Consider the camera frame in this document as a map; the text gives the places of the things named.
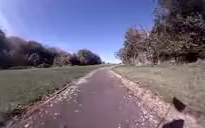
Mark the grass verge with leaves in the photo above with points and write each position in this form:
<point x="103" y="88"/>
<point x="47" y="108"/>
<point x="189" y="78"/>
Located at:
<point x="170" y="80"/>

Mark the dense wood beside path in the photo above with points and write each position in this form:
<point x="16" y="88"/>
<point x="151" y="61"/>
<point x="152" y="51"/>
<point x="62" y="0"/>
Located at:
<point x="183" y="36"/>

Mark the dirt and asphalt path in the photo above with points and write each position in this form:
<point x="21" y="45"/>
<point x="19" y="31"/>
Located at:
<point x="100" y="100"/>

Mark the open grass meadow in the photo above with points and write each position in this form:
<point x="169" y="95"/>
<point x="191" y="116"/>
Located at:
<point x="23" y="86"/>

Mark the distant row of trees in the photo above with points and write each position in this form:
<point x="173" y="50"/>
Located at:
<point x="23" y="53"/>

